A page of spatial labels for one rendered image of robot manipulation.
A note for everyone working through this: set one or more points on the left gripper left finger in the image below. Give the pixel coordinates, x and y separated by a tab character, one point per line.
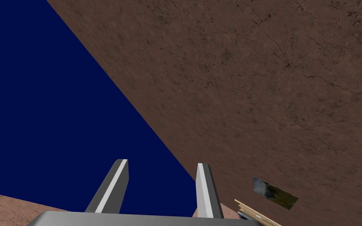
112	188

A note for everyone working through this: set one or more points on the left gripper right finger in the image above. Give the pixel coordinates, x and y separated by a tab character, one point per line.
206	194

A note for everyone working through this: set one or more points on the light wooden furniture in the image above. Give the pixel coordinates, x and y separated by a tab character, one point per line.
254	215

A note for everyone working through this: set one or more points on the dark picture on wall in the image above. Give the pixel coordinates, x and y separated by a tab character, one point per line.
274	193

